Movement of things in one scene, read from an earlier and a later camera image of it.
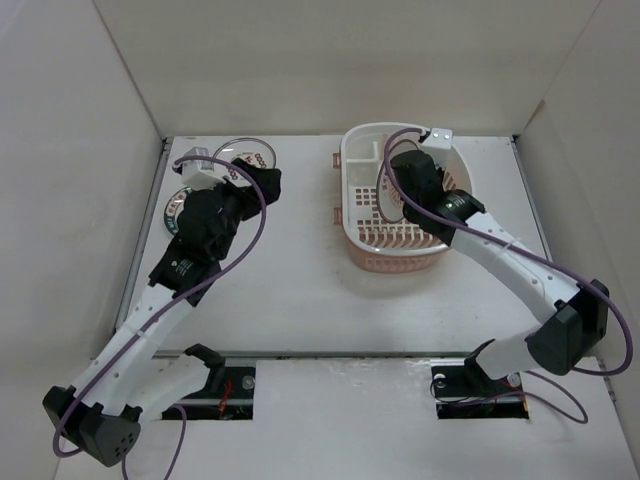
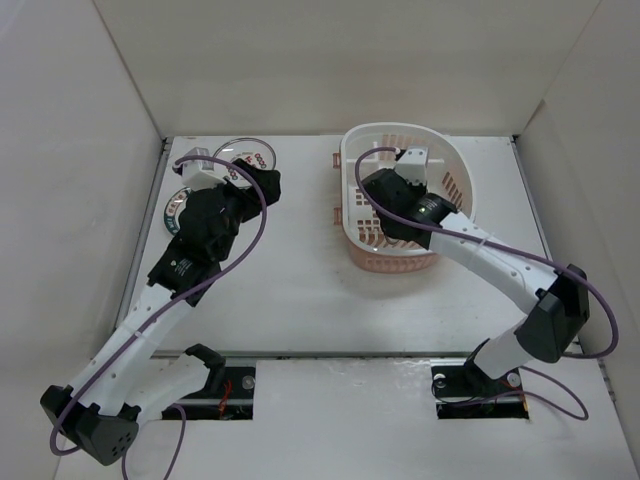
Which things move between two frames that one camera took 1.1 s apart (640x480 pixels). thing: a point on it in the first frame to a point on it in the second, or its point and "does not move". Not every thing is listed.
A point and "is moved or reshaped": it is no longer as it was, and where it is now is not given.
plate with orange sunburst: [390, 202] is moved or reshaped
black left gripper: [267, 180] does not move
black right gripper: [440, 172] to [417, 188]
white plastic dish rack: [366, 225] does not move
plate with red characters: [248, 150] does not move
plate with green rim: [174, 208] does not move
